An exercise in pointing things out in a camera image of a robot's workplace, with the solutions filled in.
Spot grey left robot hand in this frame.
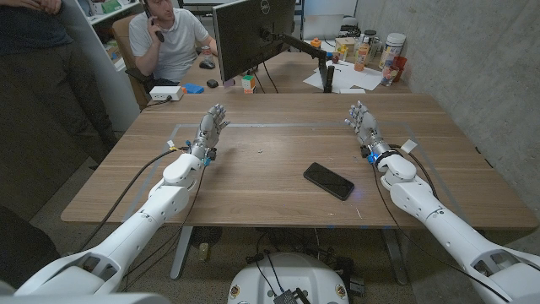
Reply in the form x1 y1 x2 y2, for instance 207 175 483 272
189 103 231 161

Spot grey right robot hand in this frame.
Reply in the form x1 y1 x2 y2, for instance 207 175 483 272
344 100 392 160

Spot white paper sheets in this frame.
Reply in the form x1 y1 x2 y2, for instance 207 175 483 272
302 58 384 92

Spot white power box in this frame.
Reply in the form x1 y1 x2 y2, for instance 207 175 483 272
148 85 185 102

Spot colourful puzzle cube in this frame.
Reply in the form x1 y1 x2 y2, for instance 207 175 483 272
240 74 257 95

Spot black smartphone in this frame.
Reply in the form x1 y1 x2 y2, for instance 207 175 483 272
302 161 356 202

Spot red cup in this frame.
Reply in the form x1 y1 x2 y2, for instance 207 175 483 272
391 56 408 84

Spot orange drink bottle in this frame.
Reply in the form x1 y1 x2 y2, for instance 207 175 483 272
354 40 371 73

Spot white supplement jar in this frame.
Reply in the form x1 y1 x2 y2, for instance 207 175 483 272
378 32 407 71

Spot glass jar with black lid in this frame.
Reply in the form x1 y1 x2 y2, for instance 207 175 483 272
362 29 383 60

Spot cardboard box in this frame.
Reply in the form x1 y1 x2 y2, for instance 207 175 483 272
334 36 358 56

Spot seated man in white shirt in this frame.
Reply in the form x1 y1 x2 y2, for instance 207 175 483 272
128 0 219 86

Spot black Dell monitor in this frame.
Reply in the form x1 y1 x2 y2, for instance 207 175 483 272
212 0 297 84

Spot brown office chair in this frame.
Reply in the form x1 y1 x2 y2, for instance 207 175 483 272
111 14 155 111

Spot white shelf unit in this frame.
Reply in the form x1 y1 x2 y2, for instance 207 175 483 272
75 0 143 73

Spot standing person in dark clothes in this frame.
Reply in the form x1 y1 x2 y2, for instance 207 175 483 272
0 0 119 220

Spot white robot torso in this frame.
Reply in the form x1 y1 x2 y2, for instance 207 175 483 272
227 252 350 304

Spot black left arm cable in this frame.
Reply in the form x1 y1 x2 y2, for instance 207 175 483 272
78 147 189 252

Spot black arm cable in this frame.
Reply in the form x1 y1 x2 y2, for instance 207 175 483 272
78 147 189 252
370 144 511 303

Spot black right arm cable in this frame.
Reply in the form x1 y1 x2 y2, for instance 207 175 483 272
370 144 511 303

